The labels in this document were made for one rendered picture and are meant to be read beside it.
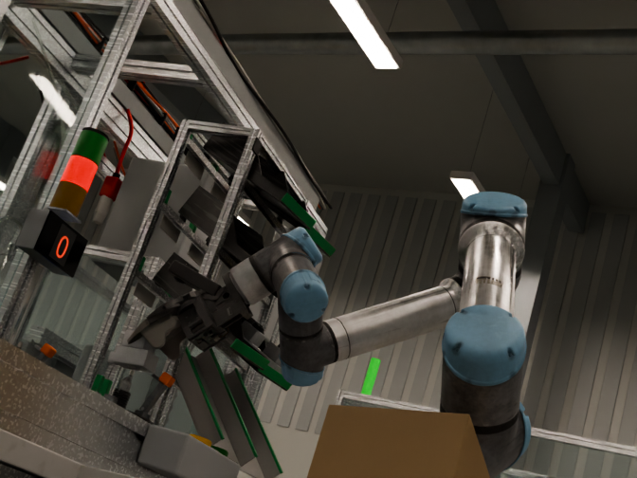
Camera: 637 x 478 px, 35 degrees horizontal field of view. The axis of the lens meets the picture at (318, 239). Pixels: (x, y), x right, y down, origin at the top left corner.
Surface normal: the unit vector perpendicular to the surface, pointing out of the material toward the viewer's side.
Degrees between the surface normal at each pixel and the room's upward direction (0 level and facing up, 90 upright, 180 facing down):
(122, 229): 90
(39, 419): 90
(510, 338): 58
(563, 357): 90
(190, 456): 90
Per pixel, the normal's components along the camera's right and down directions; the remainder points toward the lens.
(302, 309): 0.26, 0.45
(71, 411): 0.91, 0.16
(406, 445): -0.74, -0.43
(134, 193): -0.30, -0.41
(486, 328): -0.04, -0.81
